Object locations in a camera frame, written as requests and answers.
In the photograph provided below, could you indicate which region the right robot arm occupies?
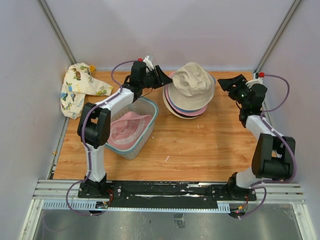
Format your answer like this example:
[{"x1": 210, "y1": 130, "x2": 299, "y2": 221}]
[{"x1": 218, "y1": 72, "x2": 297, "y2": 200}]

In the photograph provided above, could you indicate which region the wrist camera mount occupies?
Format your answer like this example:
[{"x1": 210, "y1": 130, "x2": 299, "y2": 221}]
[
  {"x1": 246, "y1": 72, "x2": 265, "y2": 88},
  {"x1": 138, "y1": 54, "x2": 154, "y2": 72}
]

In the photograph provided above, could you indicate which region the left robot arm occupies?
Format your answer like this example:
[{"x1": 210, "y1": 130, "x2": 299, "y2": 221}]
[{"x1": 77, "y1": 60, "x2": 172, "y2": 198}]

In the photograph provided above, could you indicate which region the aluminium frame rail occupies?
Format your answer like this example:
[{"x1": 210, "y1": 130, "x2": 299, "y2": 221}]
[{"x1": 33, "y1": 179, "x2": 305, "y2": 204}]

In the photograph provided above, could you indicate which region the blue bucket hat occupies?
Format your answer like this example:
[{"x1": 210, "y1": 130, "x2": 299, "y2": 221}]
[{"x1": 174, "y1": 74, "x2": 217, "y2": 113}]

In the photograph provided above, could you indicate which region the grey plastic laundry basket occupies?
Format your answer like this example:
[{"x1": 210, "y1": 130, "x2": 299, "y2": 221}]
[{"x1": 105, "y1": 97, "x2": 159, "y2": 160}]

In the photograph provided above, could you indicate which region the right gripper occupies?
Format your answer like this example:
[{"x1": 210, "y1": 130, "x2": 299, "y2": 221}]
[{"x1": 217, "y1": 74, "x2": 251, "y2": 108}]

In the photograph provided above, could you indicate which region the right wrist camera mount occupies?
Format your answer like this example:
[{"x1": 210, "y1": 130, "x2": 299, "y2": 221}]
[{"x1": 246, "y1": 72, "x2": 265, "y2": 88}]

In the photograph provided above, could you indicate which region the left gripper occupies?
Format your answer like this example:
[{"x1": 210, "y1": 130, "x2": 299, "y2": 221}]
[{"x1": 141, "y1": 65, "x2": 174, "y2": 90}]

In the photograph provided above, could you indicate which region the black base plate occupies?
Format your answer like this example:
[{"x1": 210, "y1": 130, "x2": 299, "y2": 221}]
[{"x1": 78, "y1": 180, "x2": 257, "y2": 207}]

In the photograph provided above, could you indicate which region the beige bucket hat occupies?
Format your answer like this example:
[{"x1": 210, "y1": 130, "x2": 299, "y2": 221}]
[{"x1": 162, "y1": 89, "x2": 198, "y2": 120}]

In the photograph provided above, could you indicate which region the small yellow object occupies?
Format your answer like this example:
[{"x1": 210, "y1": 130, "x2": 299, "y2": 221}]
[{"x1": 89, "y1": 65, "x2": 96, "y2": 73}]

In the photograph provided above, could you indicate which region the khaki wide brim hat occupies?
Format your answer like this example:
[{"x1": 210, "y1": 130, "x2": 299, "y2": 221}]
[{"x1": 167, "y1": 61, "x2": 216, "y2": 111}]

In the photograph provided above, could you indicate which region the grey cable duct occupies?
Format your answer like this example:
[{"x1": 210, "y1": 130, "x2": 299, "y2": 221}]
[{"x1": 42, "y1": 200, "x2": 231, "y2": 214}]

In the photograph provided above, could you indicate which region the light pink hat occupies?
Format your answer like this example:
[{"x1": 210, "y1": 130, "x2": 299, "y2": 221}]
[{"x1": 107, "y1": 111, "x2": 152, "y2": 150}]

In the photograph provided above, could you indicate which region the pink bucket hat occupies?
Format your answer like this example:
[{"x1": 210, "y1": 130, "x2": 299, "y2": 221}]
[{"x1": 164, "y1": 70, "x2": 216, "y2": 118}]

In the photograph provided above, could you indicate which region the cartoon print cloth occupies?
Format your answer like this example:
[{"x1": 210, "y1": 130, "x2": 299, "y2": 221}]
[{"x1": 60, "y1": 62, "x2": 114, "y2": 120}]

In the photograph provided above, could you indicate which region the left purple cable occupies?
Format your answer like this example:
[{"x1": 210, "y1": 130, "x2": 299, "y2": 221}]
[{"x1": 65, "y1": 58, "x2": 143, "y2": 232}]

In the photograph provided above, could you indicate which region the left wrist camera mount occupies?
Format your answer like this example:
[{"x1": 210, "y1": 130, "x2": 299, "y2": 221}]
[{"x1": 138, "y1": 54, "x2": 154, "y2": 72}]

